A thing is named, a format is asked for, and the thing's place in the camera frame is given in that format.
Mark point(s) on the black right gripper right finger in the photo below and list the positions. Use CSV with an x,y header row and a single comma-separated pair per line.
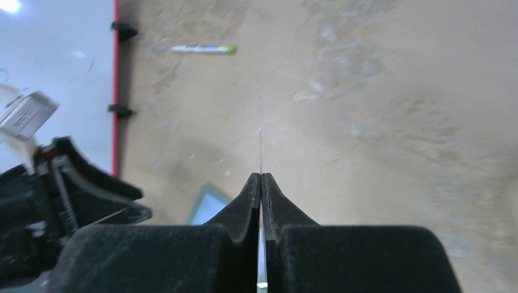
x,y
304,256

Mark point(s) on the black whiteboard clip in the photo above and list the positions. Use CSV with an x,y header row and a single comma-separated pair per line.
x,y
124,31
121,111

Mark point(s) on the white marker pen green cap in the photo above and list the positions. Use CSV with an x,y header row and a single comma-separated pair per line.
x,y
204,49

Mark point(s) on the black whiteboard clip lower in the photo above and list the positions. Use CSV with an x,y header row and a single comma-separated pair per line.
x,y
121,111

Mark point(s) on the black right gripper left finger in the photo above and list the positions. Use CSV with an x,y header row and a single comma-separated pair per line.
x,y
217,256

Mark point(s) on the thin card seen edge-on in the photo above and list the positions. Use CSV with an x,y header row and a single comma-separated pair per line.
x,y
262,283

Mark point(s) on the pink framed whiteboard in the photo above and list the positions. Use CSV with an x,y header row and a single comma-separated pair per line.
x,y
67,50

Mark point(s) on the black whiteboard clip upper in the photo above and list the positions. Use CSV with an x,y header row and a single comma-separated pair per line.
x,y
124,31

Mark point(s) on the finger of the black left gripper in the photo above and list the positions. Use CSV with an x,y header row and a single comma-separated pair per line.
x,y
63,146
84,204

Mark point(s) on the green leather card holder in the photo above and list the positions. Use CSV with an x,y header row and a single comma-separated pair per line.
x,y
208,203

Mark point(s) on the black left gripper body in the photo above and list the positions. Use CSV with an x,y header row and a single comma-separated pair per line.
x,y
28,230

